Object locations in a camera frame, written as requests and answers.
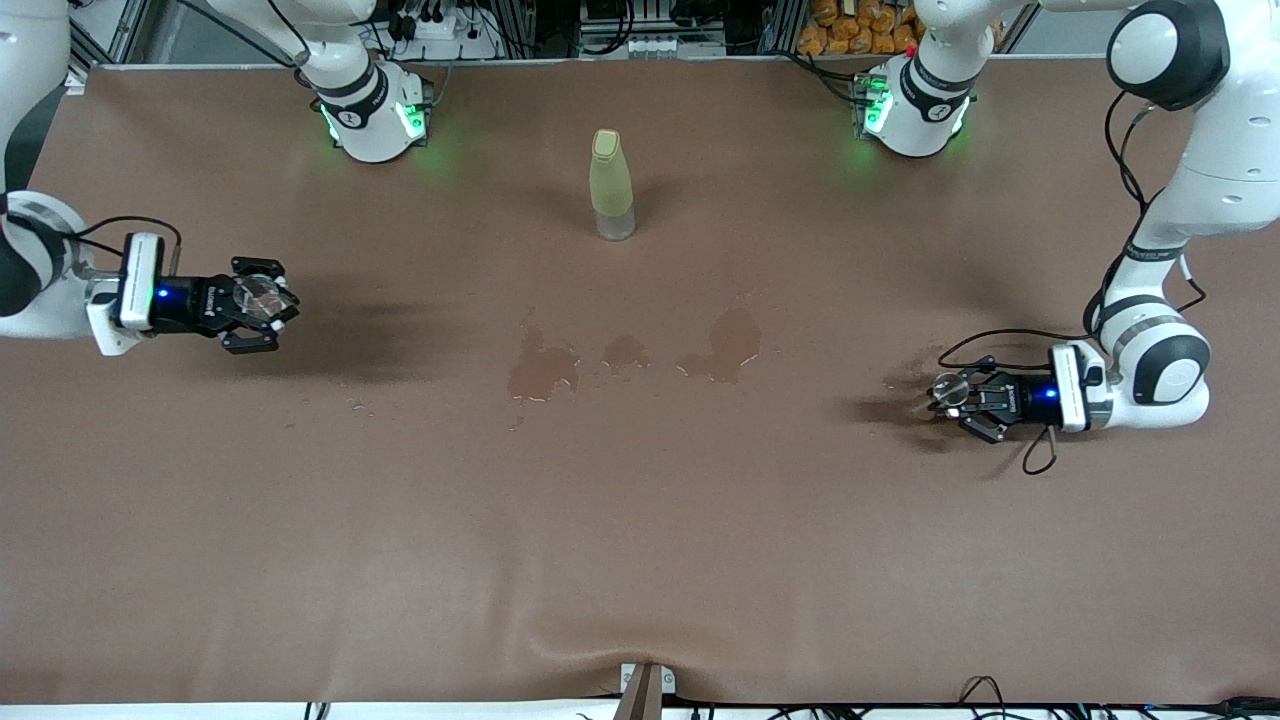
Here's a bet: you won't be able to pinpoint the orange packaged snacks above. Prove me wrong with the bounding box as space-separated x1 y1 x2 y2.
797 0 926 56

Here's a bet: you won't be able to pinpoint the clear glass shaker cup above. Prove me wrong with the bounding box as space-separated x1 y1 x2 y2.
238 278 296 326

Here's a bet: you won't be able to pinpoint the yellow-green bottle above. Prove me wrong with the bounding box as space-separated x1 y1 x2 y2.
589 128 637 242

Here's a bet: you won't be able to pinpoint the brown liquid puddle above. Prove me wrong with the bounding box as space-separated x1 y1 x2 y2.
675 309 764 386
883 352 963 429
506 326 582 405
601 333 651 370

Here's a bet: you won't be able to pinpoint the metal table edge bracket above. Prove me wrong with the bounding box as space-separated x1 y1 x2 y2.
612 662 678 720

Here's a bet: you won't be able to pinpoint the brown table mat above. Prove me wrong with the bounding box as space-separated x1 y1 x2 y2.
0 55 1280 706

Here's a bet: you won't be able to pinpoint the black electrical control unit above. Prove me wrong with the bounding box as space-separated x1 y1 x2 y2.
580 0 729 59

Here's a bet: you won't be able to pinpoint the white power strip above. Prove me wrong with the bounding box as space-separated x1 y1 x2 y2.
395 8 483 43

